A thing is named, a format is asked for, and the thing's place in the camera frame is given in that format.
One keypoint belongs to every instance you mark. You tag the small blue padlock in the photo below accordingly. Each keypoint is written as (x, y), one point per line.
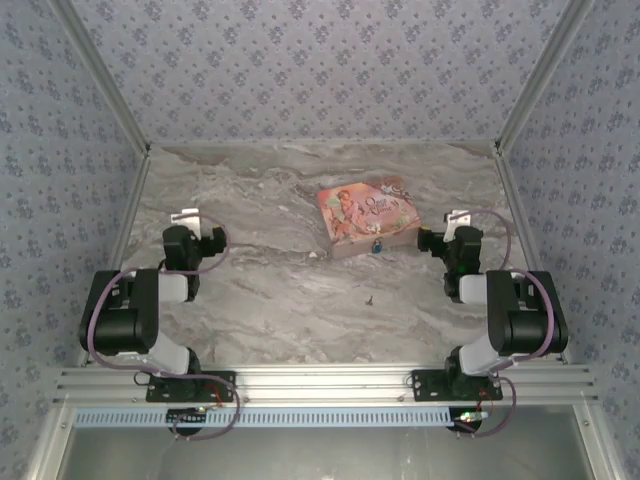
(378, 247)

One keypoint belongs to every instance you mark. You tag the pink illustrated wooden box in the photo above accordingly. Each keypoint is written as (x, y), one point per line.
(360, 210)

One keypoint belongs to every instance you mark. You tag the small metal key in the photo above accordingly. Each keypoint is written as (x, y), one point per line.
(369, 300)

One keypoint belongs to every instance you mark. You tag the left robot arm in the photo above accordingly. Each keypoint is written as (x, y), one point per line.
(120, 315)

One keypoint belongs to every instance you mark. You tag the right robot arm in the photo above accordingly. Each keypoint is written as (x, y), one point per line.
(525, 320)

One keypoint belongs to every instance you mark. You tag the black controller board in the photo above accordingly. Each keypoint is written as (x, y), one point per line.
(467, 425)
(186, 422)

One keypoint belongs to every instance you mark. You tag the grey metal panel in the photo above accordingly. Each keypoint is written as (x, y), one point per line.
(320, 452)

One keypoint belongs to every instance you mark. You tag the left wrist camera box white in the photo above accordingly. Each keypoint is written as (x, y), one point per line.
(186, 218)

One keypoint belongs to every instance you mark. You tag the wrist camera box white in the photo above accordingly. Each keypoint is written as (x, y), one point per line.
(186, 218)
(457, 219)

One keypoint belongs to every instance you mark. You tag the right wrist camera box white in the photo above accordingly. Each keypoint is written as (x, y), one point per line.
(457, 219)

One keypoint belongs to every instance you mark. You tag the aluminium table side rail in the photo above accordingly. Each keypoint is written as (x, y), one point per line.
(530, 250)
(117, 250)

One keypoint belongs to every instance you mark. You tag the thin aluminium table rail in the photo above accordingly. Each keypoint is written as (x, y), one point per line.
(320, 143)

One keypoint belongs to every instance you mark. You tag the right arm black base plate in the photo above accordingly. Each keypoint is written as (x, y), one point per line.
(425, 389)

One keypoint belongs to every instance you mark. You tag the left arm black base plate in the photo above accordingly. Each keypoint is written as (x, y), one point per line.
(160, 391)

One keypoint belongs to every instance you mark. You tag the wide aluminium mounting rail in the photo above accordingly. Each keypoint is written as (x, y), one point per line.
(320, 385)

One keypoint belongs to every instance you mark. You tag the aluminium frame post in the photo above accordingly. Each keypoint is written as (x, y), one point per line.
(542, 80)
(102, 80)

